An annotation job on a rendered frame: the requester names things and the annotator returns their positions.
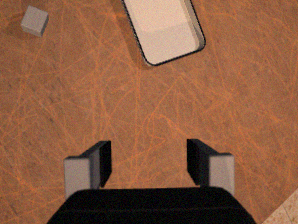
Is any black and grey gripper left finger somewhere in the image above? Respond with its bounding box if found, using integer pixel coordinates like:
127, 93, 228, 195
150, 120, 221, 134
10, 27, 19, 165
63, 141, 112, 201

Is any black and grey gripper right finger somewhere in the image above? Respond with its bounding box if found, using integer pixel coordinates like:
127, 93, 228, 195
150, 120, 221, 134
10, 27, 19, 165
187, 139, 235, 196

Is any white tray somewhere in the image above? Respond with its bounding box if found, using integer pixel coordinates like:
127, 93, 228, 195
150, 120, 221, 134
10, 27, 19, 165
120, 0, 206, 66

